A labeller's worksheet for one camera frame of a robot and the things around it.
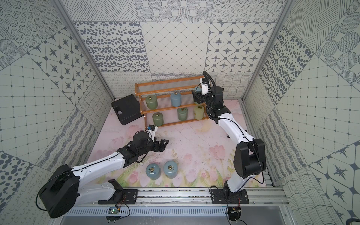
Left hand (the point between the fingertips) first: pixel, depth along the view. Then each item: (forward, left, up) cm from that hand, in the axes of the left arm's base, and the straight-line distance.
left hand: (166, 141), depth 82 cm
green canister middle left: (+22, +10, +11) cm, 27 cm away
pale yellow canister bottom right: (+27, -21, -4) cm, 34 cm away
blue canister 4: (+26, -5, +9) cm, 28 cm away
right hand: (+25, -19, +18) cm, 37 cm away
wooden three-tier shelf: (+27, 0, +6) cm, 28 cm away
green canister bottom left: (+20, +8, -3) cm, 22 cm away
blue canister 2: (-15, -4, -3) cm, 16 cm away
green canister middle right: (+15, -18, +18) cm, 29 cm away
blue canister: (-16, +5, -4) cm, 17 cm away
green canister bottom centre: (+25, -9, -4) cm, 27 cm away
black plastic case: (+32, +36, -8) cm, 49 cm away
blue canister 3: (+23, -20, +21) cm, 37 cm away
